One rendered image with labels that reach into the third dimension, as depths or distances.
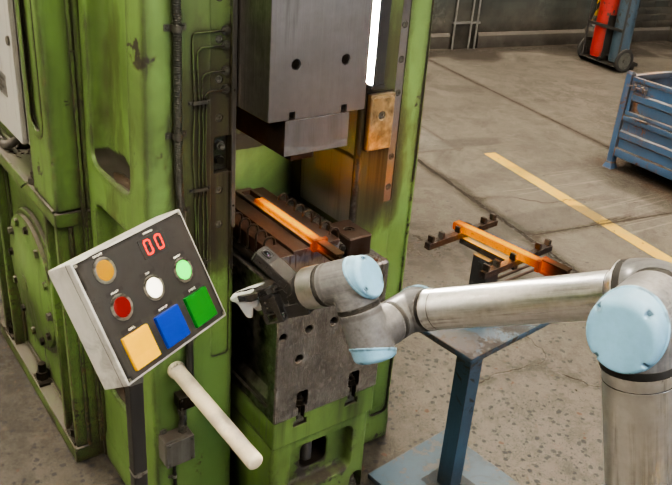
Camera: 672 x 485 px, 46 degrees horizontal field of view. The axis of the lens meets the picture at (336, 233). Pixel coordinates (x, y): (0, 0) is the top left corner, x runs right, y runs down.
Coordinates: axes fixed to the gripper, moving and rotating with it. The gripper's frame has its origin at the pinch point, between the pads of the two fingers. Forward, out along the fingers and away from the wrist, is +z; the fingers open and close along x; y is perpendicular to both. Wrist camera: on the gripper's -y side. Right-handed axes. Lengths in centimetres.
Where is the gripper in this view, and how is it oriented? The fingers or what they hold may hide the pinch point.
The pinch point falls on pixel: (234, 294)
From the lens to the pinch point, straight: 178.8
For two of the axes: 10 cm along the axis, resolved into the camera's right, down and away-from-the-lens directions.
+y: 3.7, 9.1, 1.8
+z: -7.9, 2.0, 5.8
